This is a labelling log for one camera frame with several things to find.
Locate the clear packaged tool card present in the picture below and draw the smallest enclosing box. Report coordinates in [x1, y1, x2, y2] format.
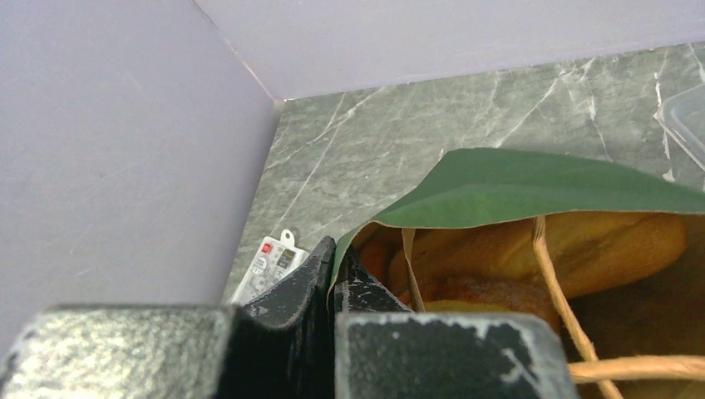
[228, 229, 309, 305]

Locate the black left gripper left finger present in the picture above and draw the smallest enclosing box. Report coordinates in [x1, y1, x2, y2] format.
[1, 237, 336, 398]

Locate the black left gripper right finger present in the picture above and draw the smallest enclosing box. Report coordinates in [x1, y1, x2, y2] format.
[333, 259, 578, 398]

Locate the green paper bag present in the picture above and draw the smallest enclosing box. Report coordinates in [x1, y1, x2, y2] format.
[330, 148, 704, 398]

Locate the brown fake bread loaf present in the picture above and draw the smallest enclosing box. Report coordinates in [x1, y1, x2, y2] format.
[387, 212, 688, 298]

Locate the clear plastic tray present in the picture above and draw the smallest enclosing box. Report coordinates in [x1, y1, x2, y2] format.
[654, 83, 704, 172]

